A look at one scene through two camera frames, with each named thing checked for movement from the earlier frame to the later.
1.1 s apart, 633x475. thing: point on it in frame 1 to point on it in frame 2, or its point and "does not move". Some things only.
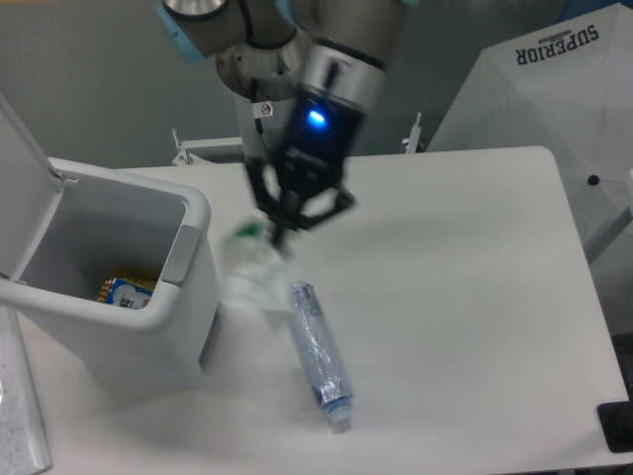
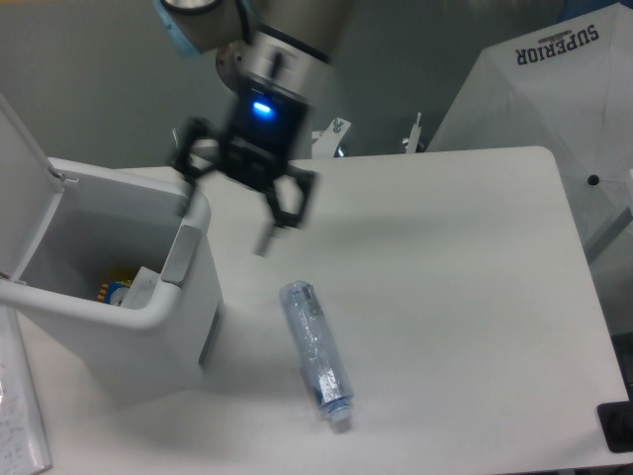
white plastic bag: (253, 271) to (141, 291)
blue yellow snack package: (132, 293) does not move
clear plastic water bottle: (329, 380) does not move
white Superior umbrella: (566, 87) does not move
